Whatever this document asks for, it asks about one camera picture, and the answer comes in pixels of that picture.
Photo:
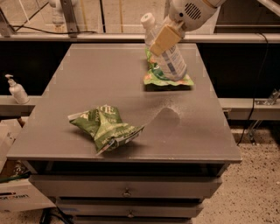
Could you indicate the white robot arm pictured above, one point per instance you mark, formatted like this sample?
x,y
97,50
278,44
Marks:
x,y
183,16

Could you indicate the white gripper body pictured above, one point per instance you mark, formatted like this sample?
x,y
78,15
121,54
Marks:
x,y
187,16

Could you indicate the white cardboard box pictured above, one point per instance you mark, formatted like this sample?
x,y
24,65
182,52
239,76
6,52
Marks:
x,y
18,194

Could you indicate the metal bracket at right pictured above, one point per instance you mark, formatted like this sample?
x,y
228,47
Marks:
x,y
268,102

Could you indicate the metal window railing frame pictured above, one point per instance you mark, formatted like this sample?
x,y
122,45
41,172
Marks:
x,y
236,21

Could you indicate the upper drawer knob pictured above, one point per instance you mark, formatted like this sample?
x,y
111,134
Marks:
x,y
126,193

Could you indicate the green round-logo chip bag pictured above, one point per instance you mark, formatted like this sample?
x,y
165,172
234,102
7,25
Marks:
x,y
155,75

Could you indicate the blue plastic water bottle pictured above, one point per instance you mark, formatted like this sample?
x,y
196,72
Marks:
x,y
171,61

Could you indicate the white pump soap dispenser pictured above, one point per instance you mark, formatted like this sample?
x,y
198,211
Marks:
x,y
17,90

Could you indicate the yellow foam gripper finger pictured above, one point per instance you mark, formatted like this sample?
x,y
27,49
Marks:
x,y
166,39

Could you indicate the crumpled green snack bag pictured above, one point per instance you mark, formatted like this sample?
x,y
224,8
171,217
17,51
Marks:
x,y
105,125

